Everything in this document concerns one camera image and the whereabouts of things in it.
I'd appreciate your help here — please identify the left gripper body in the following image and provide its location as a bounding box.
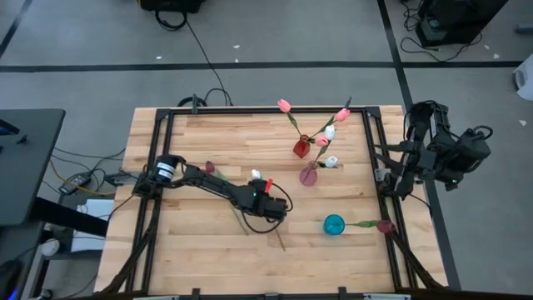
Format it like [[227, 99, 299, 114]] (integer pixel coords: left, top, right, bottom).
[[239, 189, 289, 221]]

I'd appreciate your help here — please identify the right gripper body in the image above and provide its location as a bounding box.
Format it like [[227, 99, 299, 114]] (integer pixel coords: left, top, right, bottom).
[[399, 139, 438, 181]]

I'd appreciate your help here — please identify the white artificial tulip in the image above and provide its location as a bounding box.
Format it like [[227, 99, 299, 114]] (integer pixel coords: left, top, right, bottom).
[[311, 155, 339, 170], [314, 124, 336, 168], [250, 168, 287, 253]]

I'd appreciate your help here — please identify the purple glass vase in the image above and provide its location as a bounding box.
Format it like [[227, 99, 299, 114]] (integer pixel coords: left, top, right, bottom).
[[298, 161, 319, 188]]

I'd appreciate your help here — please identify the red glass vase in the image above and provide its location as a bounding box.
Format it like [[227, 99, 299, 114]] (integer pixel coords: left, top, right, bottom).
[[292, 133, 312, 160]]

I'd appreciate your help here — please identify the teal glass vase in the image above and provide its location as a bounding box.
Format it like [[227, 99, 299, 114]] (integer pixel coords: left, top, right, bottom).
[[323, 213, 346, 237]]

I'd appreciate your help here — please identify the white plastic object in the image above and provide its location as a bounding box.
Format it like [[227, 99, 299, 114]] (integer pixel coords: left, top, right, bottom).
[[512, 53, 533, 102]]

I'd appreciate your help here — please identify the black equipment case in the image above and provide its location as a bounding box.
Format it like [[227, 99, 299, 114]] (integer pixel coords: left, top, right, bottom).
[[416, 0, 510, 48]]

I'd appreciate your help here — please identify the white box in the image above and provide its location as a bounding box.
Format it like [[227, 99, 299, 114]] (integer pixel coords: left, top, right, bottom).
[[70, 198, 116, 253]]

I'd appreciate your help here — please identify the black power adapter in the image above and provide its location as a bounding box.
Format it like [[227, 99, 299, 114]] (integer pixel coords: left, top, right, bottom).
[[57, 172, 93, 196]]

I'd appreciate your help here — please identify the white round object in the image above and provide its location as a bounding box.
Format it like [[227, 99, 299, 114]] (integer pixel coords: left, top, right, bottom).
[[40, 237, 62, 258]]

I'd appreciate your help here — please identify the black cabinet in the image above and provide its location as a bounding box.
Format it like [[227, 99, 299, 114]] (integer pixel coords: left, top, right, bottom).
[[139, 0, 206, 13]]

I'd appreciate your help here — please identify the black desk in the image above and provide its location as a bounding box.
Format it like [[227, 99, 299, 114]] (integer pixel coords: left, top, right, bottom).
[[0, 108, 67, 227]]

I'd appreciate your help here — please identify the black device with blue light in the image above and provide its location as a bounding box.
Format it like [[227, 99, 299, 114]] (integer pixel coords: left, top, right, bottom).
[[0, 258, 24, 300]]

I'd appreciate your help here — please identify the black aluminium table frame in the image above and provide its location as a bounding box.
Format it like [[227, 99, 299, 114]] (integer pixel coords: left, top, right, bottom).
[[102, 106, 446, 295]]

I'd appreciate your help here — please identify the black floor cable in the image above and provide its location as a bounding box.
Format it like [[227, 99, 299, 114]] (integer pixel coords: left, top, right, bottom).
[[154, 7, 234, 108]]

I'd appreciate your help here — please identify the yellow floor cable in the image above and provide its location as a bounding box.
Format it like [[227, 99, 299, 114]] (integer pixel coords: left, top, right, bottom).
[[48, 159, 117, 197]]

